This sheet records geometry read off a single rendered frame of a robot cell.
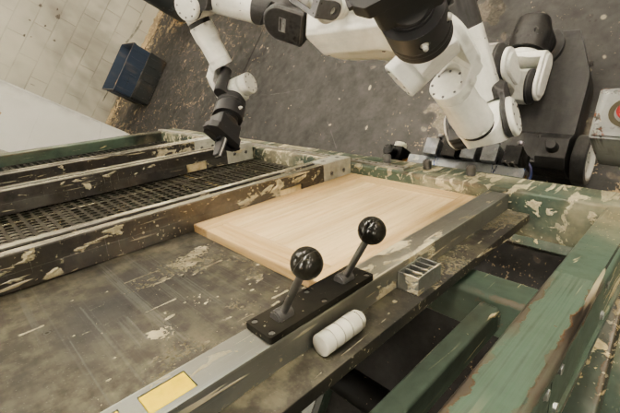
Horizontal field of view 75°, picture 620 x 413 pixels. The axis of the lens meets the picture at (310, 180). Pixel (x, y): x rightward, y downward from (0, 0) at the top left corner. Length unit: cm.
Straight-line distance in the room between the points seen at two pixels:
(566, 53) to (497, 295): 147
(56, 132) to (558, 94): 422
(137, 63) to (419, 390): 492
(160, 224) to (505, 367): 70
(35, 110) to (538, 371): 451
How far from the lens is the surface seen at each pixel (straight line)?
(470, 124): 77
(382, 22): 53
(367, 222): 53
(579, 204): 103
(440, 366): 63
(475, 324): 73
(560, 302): 62
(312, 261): 44
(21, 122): 465
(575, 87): 200
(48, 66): 606
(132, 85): 520
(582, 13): 241
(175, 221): 94
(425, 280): 68
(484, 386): 46
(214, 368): 50
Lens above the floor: 189
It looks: 45 degrees down
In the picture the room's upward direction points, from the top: 63 degrees counter-clockwise
